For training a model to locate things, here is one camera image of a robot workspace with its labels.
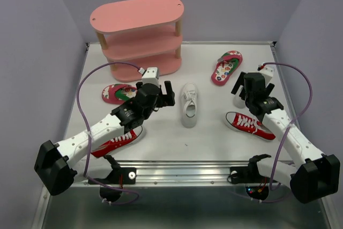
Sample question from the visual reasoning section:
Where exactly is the white sneaker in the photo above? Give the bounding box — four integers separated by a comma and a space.
233, 86, 245, 109
180, 83, 198, 128

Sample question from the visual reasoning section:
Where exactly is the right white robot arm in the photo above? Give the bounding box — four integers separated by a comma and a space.
228, 72, 340, 204

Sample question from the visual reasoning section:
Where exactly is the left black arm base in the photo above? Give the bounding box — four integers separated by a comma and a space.
86, 155, 139, 206

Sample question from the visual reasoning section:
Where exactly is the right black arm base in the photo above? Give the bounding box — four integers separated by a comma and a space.
227, 154, 271, 202

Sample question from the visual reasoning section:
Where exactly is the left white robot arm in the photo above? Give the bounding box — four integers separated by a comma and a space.
34, 80, 175, 196

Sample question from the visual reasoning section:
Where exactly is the pink three-tier shoe shelf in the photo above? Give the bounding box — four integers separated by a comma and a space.
90, 0, 184, 82

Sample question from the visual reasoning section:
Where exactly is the pink patterned flip-flop right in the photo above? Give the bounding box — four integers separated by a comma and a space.
211, 50, 243, 86

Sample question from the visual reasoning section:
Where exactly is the pink patterned flip-flop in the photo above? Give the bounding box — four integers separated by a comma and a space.
101, 84, 137, 105
211, 50, 243, 86

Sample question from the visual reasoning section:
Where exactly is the red canvas sneaker right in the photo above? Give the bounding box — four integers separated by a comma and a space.
223, 112, 275, 141

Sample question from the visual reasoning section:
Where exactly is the red canvas sneaker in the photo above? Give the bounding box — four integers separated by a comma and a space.
223, 112, 275, 141
91, 126, 146, 158

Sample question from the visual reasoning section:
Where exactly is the pink patterned flip-flop left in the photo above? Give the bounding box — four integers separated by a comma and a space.
101, 84, 137, 105

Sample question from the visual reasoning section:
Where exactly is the red canvas sneaker left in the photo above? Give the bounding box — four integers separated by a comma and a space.
91, 126, 146, 158

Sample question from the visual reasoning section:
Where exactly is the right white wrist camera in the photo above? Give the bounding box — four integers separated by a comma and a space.
258, 64, 274, 85

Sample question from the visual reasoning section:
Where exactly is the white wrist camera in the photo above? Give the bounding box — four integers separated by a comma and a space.
138, 67, 160, 87
258, 64, 274, 85

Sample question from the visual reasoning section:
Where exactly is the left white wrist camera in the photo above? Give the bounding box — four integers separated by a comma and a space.
138, 67, 160, 87

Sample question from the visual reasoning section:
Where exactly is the aluminium front rail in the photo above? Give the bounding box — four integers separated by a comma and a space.
53, 160, 295, 187

